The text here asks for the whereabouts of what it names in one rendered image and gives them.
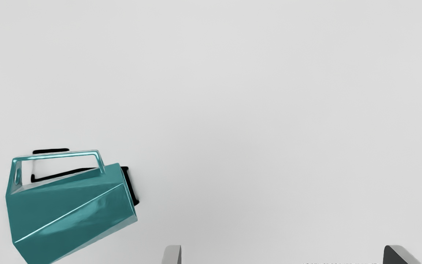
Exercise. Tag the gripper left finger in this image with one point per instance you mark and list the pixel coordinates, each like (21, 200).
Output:
(171, 255)

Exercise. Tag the teal faceted mug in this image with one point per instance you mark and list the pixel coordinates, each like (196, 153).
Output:
(68, 212)

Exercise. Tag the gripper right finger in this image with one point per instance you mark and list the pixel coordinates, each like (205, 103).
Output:
(398, 256)

